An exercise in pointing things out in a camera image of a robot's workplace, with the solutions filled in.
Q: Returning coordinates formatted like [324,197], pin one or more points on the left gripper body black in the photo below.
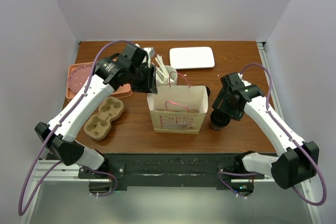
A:
[143,79]

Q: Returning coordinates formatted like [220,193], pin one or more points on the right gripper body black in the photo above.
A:
[234,111]

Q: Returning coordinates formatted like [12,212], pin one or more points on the black coffee cup lid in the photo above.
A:
[219,118]

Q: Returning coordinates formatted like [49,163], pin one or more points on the pink paper gift bag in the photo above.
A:
[169,97]

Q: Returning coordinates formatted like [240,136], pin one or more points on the cardboard cup carrier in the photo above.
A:
[178,110]
[99,125]

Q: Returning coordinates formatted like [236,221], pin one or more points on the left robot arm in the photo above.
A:
[132,66]

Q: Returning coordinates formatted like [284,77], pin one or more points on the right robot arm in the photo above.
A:
[295,159]

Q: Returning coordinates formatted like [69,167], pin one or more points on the white paper stir sticks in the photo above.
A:
[161,66]

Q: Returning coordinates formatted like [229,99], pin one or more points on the pink plastic tray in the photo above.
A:
[123,91]

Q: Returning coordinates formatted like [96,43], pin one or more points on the white cylindrical holder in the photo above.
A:
[173,76]

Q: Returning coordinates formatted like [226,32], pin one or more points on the white rectangular plate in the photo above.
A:
[191,58]

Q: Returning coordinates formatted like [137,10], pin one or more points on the pink dotted plate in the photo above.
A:
[78,77]

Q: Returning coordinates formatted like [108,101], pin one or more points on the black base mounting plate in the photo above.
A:
[169,170]

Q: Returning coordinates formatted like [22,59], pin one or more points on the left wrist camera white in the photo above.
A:
[150,53]

